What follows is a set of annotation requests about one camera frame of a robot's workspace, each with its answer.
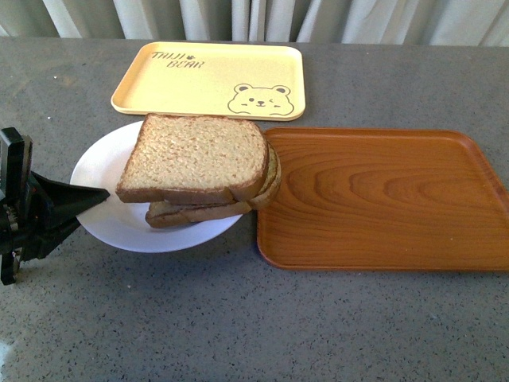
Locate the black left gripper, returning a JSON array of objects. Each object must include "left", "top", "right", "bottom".
[{"left": 1, "top": 127, "right": 110, "bottom": 285}]

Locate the white round plate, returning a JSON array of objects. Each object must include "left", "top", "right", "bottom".
[{"left": 71, "top": 122, "right": 241, "bottom": 253}]

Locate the bread slice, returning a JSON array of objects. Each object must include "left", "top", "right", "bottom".
[
  {"left": 116, "top": 114, "right": 270, "bottom": 205},
  {"left": 145, "top": 143, "right": 282, "bottom": 228}
]

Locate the yellow bear tray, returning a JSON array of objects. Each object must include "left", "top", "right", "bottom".
[{"left": 111, "top": 42, "right": 306, "bottom": 121}]

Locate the brown wooden tray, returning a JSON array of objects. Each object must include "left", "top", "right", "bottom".
[{"left": 257, "top": 127, "right": 508, "bottom": 271}]

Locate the white curtain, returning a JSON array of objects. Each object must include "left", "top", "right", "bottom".
[{"left": 1, "top": 0, "right": 508, "bottom": 47}]

